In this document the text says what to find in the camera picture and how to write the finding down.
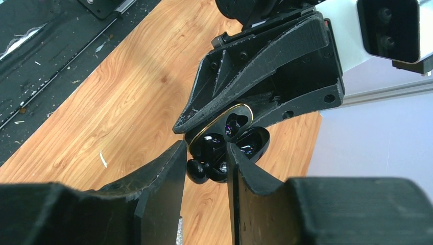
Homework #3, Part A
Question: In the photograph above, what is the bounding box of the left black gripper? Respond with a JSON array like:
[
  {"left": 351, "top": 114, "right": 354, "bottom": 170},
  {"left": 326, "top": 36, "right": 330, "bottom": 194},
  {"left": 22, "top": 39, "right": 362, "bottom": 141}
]
[{"left": 172, "top": 8, "right": 345, "bottom": 134}]

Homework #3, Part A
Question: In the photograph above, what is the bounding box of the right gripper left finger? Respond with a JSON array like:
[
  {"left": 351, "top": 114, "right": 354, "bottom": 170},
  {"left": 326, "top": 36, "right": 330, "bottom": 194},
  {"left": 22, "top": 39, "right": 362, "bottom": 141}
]
[{"left": 1, "top": 140, "right": 186, "bottom": 244}]

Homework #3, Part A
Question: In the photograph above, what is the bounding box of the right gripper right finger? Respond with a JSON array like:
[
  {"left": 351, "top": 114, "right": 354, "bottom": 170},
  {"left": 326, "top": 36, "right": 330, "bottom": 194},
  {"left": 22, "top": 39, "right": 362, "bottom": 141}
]
[{"left": 227, "top": 143, "right": 432, "bottom": 244}]

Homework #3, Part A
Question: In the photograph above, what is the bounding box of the black earbud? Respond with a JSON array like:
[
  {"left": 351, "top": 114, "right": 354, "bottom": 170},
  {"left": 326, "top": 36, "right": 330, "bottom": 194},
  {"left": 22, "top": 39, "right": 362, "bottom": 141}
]
[{"left": 186, "top": 159, "right": 209, "bottom": 184}]

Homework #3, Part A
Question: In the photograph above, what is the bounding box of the black earbud charging case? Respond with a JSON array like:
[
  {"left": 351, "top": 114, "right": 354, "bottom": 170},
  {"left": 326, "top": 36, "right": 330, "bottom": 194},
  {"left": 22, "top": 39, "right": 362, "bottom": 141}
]
[{"left": 184, "top": 104, "right": 270, "bottom": 183}]

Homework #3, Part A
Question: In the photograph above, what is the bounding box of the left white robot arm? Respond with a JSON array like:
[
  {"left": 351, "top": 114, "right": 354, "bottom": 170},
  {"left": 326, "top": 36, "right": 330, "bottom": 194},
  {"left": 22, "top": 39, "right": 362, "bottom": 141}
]
[{"left": 173, "top": 1, "right": 345, "bottom": 134}]

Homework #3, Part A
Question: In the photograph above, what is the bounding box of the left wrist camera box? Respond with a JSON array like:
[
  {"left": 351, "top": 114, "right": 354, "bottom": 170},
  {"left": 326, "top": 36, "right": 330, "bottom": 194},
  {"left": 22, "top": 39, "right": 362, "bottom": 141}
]
[{"left": 313, "top": 0, "right": 432, "bottom": 75}]

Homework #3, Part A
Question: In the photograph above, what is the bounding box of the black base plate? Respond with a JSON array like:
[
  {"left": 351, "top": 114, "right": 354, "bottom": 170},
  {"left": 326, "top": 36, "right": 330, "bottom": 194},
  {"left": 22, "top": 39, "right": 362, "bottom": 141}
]
[{"left": 1, "top": 1, "right": 158, "bottom": 163}]

